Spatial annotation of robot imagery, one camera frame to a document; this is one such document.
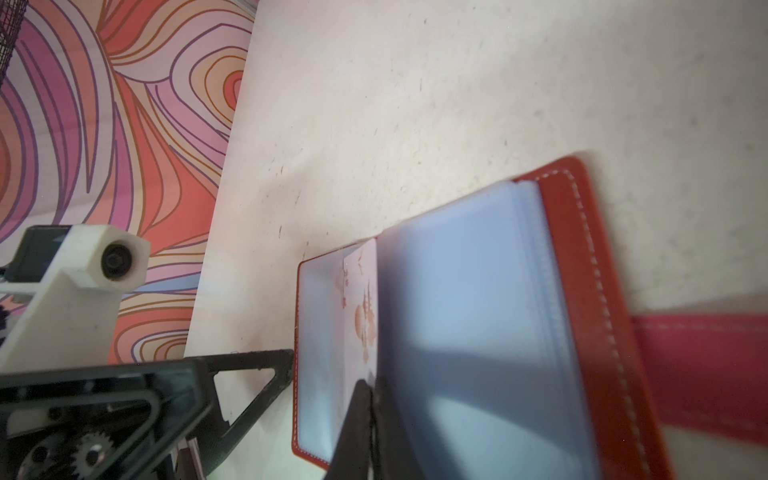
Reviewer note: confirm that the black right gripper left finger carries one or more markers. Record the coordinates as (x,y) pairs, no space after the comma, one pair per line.
(352,456)

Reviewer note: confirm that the pink floral credit card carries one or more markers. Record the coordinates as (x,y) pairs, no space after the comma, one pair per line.
(358,323)

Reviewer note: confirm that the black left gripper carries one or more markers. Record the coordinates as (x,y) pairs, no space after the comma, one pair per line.
(164,420)

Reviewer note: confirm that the red leather card holder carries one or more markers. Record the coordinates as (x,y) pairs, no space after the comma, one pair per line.
(506,342)

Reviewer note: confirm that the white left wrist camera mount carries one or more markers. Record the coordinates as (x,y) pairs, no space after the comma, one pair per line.
(72,279)

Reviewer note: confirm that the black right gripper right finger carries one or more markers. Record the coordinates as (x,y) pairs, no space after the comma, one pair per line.
(392,454)

